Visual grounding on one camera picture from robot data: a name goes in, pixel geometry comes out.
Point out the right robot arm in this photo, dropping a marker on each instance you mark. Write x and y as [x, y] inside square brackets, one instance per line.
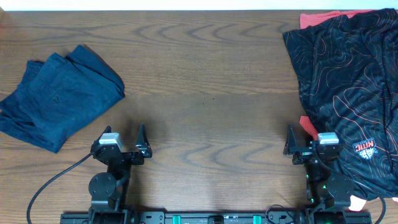
[328, 191]

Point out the red shirt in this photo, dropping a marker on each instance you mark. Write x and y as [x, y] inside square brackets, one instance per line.
[307, 20]

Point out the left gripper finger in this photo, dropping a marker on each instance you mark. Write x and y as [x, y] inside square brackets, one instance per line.
[107, 130]
[142, 143]

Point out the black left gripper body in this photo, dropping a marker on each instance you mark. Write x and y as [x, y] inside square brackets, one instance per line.
[134, 160]

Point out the folded dark blue garment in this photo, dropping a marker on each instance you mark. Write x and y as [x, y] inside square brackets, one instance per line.
[58, 97]

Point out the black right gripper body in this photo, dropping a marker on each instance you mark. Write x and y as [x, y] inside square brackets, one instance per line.
[303, 155]

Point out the light pink shirt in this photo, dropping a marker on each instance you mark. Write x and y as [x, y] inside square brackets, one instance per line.
[357, 203]

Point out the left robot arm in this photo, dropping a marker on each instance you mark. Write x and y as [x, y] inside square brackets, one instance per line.
[108, 189]

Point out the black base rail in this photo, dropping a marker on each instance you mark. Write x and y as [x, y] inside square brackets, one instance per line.
[277, 216]

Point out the black orange-patterned jersey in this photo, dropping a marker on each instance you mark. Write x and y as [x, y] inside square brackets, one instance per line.
[347, 83]

